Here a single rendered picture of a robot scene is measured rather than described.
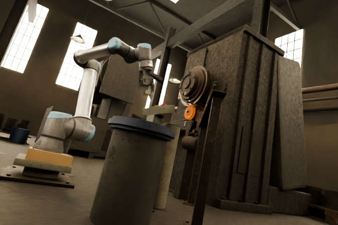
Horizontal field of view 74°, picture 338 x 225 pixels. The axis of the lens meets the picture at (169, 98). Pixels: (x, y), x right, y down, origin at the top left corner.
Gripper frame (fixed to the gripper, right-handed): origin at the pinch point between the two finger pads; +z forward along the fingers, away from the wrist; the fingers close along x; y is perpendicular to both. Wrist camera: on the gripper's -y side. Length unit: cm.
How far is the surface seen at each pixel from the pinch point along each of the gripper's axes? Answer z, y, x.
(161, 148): 27, 22, 47
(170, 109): 9.5, -2.0, 19.4
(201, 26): -295, -463, -453
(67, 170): 41, 51, -25
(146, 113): 10.2, 5.7, 1.9
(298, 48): -196, -794, -303
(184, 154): 48, -43, -31
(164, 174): 49.0, 0.3, 9.0
